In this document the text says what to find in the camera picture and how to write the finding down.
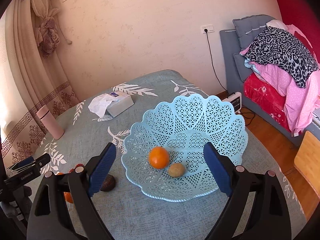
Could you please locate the white electric heater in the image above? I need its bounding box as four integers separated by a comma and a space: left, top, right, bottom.
223, 92, 242, 114

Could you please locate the small brown kiwi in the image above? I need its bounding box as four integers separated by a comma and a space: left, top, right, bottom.
168, 163, 185, 178

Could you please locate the grey leaf-print tablecloth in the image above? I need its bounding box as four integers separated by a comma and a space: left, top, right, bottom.
24, 69, 308, 240

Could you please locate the leopard print blanket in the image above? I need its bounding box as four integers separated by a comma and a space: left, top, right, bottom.
244, 27, 318, 88

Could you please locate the grey sofa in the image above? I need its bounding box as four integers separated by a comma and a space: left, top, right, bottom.
219, 14, 320, 147

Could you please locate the beige patterned curtain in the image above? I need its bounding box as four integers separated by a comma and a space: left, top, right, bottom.
1, 0, 78, 166

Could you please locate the orange on table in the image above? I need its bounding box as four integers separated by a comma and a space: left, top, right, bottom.
57, 172, 74, 204

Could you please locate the red floral blanket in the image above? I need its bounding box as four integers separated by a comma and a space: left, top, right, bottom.
244, 74, 290, 132

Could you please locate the pink thermos bottle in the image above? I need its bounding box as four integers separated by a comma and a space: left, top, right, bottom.
37, 105, 64, 140

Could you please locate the red tomato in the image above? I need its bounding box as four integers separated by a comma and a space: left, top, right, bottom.
69, 163, 84, 173

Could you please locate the grey tissue box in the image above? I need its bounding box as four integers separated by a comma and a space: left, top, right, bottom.
88, 91, 134, 118

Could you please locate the orange in basket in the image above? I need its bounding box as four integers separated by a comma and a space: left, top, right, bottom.
148, 146, 170, 169

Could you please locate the black power cable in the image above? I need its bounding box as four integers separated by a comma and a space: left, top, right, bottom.
204, 29, 256, 127

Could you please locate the grey cushion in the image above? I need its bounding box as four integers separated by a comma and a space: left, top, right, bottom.
232, 15, 274, 50

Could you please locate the light blue lattice basket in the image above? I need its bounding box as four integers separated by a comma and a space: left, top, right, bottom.
121, 94, 248, 202

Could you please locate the dark brown passion fruit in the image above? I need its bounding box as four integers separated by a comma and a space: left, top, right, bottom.
100, 174, 116, 192

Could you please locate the white wall socket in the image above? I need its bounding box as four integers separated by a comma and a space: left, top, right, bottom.
201, 24, 215, 34

